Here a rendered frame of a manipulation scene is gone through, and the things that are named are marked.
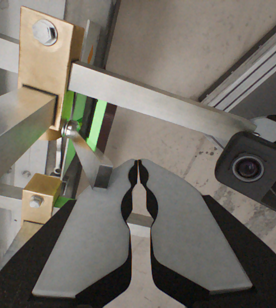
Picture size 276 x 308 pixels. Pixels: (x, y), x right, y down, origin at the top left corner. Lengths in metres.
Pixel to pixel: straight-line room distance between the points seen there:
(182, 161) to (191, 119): 1.08
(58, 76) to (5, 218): 0.65
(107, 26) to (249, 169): 0.32
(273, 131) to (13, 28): 0.50
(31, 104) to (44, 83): 0.05
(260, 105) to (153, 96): 0.88
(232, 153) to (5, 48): 0.24
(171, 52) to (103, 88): 0.89
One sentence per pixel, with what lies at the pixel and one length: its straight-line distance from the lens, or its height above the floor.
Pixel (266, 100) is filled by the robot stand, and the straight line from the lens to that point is 1.10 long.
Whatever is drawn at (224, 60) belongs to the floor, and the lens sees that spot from 1.19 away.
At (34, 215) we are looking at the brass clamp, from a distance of 0.41.
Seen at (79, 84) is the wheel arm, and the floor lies 0.86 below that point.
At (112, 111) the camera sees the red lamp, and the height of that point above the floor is 0.70.
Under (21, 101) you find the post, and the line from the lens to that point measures 0.21.
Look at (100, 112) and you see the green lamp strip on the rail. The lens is 0.42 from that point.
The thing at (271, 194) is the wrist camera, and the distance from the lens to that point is 0.19.
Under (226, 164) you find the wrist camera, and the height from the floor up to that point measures 0.96.
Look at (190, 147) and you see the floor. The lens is 1.29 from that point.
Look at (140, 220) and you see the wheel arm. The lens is 0.41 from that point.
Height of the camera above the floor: 1.10
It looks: 60 degrees down
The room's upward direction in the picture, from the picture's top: 178 degrees clockwise
